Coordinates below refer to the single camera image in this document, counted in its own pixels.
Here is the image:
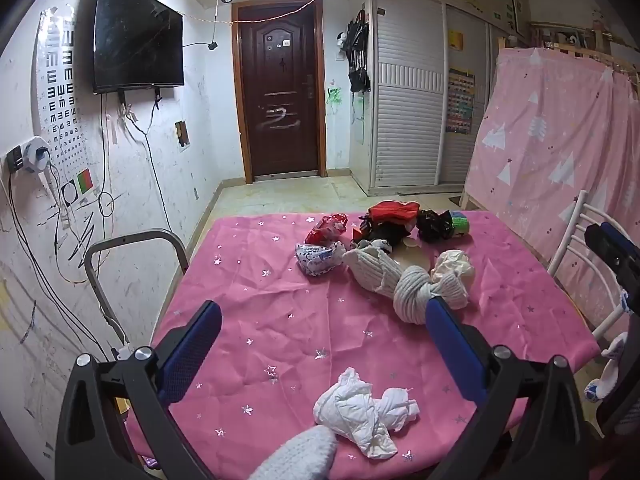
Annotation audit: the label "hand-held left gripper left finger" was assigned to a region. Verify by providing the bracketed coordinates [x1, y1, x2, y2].
[55, 300, 223, 480]

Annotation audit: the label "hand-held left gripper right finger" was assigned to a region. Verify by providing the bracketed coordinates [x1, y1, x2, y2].
[425, 296, 606, 480]

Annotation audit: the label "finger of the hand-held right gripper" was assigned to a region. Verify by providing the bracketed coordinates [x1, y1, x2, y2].
[584, 221, 640, 275]

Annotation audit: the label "black plastic bag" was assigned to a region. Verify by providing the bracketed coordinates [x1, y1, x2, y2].
[416, 209, 453, 242]

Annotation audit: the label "black and pink cloth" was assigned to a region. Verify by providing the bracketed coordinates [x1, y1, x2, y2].
[357, 215, 416, 252]

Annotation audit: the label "white metal chair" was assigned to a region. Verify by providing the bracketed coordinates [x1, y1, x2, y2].
[547, 190, 631, 346]

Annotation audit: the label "grey knitted knotted cloth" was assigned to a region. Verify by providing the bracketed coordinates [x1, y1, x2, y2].
[342, 246, 473, 325]

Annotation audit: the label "crumpled white plastic bag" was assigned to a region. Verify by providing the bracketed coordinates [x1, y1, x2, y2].
[431, 250, 476, 286]

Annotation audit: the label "pink star tablecloth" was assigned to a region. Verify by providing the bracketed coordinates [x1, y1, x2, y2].
[125, 210, 601, 480]

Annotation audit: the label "white and blue cloth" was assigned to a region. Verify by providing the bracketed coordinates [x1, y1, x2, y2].
[585, 332, 627, 402]

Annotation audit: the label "crumpled white tissue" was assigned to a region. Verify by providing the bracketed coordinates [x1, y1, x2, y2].
[313, 366, 420, 461]

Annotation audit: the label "grey metal chair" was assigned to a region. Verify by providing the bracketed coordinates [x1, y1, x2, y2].
[84, 229, 191, 356]

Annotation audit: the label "pink tree print curtain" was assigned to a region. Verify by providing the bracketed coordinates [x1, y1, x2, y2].
[462, 47, 640, 331]

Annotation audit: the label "red cloth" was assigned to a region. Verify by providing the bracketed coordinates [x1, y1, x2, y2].
[368, 201, 421, 225]

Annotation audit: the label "white knitted cloth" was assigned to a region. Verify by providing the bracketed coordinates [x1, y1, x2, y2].
[248, 425, 338, 480]

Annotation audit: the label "red snack wrapper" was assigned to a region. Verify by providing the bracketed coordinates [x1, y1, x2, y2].
[305, 212, 349, 245]

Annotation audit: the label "colourful grid poster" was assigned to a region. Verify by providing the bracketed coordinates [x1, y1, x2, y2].
[445, 67, 476, 136]

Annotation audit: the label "white slatted wardrobe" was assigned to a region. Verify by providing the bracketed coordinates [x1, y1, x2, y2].
[369, 0, 501, 197]

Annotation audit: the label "white power adapter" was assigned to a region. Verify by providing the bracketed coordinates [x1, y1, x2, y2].
[22, 136, 51, 176]

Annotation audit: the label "eye chart poster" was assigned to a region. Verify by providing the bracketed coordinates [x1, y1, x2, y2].
[35, 7, 96, 206]

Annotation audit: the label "dark brown door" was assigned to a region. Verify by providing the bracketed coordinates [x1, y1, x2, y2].
[231, 0, 328, 183]

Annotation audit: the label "black hanging bags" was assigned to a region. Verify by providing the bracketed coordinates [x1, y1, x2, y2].
[336, 7, 372, 93]

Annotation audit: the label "black cable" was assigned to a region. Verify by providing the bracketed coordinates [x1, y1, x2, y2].
[122, 105, 175, 233]

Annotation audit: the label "wooden bed frame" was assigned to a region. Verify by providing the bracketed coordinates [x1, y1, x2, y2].
[530, 20, 640, 77]

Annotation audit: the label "black wall television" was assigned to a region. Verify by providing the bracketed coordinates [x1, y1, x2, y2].
[93, 0, 185, 95]

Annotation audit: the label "hanging string wire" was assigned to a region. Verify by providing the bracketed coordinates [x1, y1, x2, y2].
[184, 0, 333, 26]

